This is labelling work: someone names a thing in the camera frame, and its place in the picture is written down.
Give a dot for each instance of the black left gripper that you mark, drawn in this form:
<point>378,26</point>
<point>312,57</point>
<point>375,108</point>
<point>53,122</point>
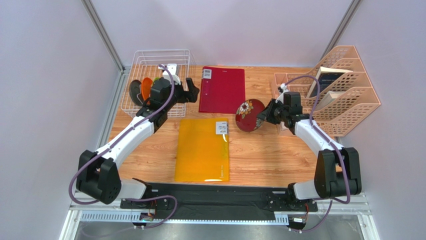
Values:
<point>193,90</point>

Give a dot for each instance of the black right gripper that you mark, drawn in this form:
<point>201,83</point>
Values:
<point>274,112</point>

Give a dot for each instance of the dark red floral plate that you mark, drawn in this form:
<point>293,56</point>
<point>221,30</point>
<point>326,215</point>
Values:
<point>246,117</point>

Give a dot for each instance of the orange plate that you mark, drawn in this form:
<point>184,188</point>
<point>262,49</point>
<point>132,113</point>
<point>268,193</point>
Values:
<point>145,87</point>

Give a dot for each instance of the dark teal plate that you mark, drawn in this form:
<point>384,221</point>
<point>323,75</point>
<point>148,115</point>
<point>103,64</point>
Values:
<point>135,93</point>

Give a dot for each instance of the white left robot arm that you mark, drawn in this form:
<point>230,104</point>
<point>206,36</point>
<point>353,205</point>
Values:
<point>98,175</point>

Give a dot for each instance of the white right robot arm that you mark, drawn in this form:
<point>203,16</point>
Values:
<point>337,173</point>

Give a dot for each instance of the red plastic folder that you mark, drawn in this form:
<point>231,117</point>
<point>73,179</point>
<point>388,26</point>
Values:
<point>222,90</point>

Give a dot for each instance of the yellow plastic folder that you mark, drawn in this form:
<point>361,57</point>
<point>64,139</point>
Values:
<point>203,153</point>

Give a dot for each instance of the beige covered book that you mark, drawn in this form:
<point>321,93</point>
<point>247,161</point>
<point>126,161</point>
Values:
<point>329,97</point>

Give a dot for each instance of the dark covered book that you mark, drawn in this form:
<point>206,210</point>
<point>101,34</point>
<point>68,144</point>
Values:
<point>325,79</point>

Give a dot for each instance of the pink plastic file organizer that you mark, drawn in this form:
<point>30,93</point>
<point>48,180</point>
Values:
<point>358,99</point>

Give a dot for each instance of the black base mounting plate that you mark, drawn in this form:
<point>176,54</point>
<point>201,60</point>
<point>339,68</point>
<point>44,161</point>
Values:
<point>231,203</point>

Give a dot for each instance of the white wire dish rack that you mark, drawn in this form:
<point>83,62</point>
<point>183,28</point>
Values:
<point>146,63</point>

